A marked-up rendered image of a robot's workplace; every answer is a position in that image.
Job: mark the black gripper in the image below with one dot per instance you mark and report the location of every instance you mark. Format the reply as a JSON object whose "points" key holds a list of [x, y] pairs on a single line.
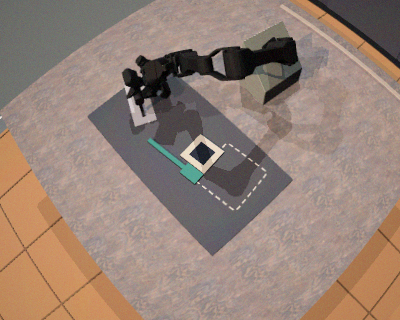
{"points": [[151, 86]]}

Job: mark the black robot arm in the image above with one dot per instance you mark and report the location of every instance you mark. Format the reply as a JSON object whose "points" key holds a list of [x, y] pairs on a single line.
{"points": [[238, 62]]}

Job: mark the teal small trowel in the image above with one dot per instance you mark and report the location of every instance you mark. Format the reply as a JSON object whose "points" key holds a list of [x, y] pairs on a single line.
{"points": [[188, 171]]}

